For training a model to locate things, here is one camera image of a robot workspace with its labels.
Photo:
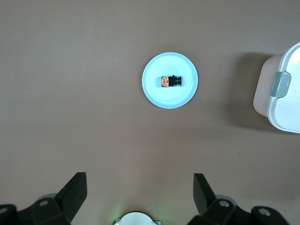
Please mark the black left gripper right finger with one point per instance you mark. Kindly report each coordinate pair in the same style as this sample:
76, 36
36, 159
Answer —
206, 201

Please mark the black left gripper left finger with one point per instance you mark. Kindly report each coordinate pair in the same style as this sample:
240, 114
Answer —
68, 201

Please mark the orange push button switch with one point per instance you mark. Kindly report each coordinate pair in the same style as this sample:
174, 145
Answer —
172, 81

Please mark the light blue round plate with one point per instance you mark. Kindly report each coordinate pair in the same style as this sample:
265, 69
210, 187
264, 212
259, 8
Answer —
168, 98

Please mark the white lidded container grey latches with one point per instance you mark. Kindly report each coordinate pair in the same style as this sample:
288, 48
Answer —
288, 105

